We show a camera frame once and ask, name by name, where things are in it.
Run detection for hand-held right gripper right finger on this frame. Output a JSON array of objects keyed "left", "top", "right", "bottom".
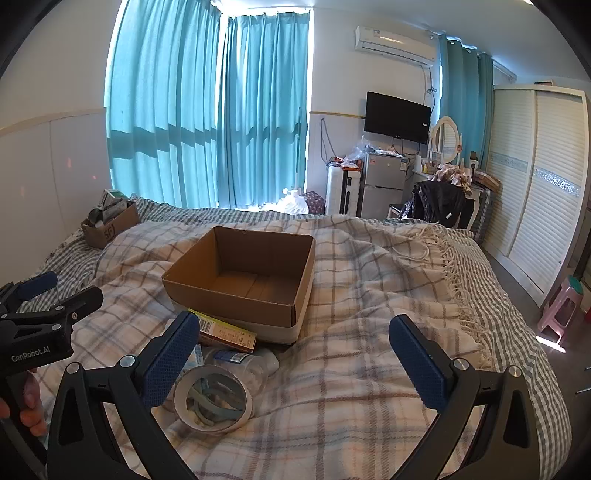
[{"left": 388, "top": 314, "right": 548, "bottom": 480}]

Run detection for teal plastic item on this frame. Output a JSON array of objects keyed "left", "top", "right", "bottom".
[{"left": 187, "top": 376, "right": 245, "bottom": 423}]

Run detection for silver small fridge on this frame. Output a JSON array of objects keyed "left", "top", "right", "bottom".
[{"left": 358, "top": 152, "right": 408, "bottom": 219}]

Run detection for plaid blanket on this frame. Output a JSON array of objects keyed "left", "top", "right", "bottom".
[{"left": 0, "top": 217, "right": 497, "bottom": 480}]

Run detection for small cardboard box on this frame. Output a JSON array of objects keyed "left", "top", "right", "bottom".
[{"left": 81, "top": 188, "right": 140, "bottom": 250}]

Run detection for flat brown box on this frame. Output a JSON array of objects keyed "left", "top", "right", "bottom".
[{"left": 473, "top": 170, "right": 502, "bottom": 193}]

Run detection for yellow brown carton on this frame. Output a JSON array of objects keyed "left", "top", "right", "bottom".
[{"left": 187, "top": 308, "right": 258, "bottom": 355}]

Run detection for white air conditioner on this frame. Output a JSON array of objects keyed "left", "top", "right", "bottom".
[{"left": 353, "top": 25, "right": 437, "bottom": 63}]

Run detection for black jacket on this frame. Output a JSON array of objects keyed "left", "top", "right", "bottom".
[{"left": 402, "top": 180, "right": 467, "bottom": 228}]

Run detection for black wall television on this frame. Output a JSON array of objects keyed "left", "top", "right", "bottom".
[{"left": 363, "top": 91, "right": 432, "bottom": 145}]

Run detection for wide teal curtain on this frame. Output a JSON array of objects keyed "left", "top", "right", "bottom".
[{"left": 106, "top": 0, "right": 223, "bottom": 209}]

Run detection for pink plastic stool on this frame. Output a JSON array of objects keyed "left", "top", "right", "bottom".
[{"left": 536, "top": 276, "right": 585, "bottom": 348}]

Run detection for oval white mirror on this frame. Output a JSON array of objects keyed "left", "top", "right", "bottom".
[{"left": 428, "top": 115, "right": 462, "bottom": 166}]

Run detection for hanging cable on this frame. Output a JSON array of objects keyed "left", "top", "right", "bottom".
[{"left": 320, "top": 117, "right": 336, "bottom": 163}]

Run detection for person's left hand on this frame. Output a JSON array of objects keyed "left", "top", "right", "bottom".
[{"left": 18, "top": 368, "right": 48, "bottom": 438}]

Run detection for white tape roll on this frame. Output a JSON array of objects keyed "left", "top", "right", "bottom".
[{"left": 173, "top": 364, "right": 254, "bottom": 435}]

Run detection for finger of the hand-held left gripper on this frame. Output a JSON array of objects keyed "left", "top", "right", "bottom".
[
  {"left": 0, "top": 271, "right": 59, "bottom": 315},
  {"left": 0, "top": 285, "right": 103, "bottom": 326}
]

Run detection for narrow teal curtain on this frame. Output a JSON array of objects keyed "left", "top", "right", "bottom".
[{"left": 436, "top": 34, "right": 495, "bottom": 172}]

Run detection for white plastic bag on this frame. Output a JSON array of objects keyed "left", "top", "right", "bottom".
[{"left": 276, "top": 187, "right": 309, "bottom": 214}]

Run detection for white vanity table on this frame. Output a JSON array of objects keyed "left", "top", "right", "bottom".
[{"left": 412, "top": 165, "right": 482, "bottom": 232}]

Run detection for clear plastic bottle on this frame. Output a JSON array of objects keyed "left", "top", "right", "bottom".
[{"left": 203, "top": 346, "right": 281, "bottom": 398}]

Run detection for green white cartons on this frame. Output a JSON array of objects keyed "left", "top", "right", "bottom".
[{"left": 102, "top": 188, "right": 130, "bottom": 213}]

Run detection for white suitcase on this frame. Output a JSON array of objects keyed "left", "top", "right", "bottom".
[{"left": 324, "top": 164, "right": 363, "bottom": 215}]

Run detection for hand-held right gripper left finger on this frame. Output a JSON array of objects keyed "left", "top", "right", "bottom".
[{"left": 46, "top": 310, "right": 201, "bottom": 480}]

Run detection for gingham bed sheet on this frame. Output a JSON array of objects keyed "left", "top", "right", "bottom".
[{"left": 37, "top": 198, "right": 573, "bottom": 480}]

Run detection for clear plastic bag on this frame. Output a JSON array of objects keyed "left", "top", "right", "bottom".
[{"left": 344, "top": 136, "right": 370, "bottom": 162}]

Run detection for floral clothes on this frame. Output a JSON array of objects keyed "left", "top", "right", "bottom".
[{"left": 431, "top": 166, "right": 472, "bottom": 195}]

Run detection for white sliding wardrobe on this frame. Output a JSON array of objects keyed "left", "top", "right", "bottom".
[{"left": 475, "top": 84, "right": 589, "bottom": 305}]

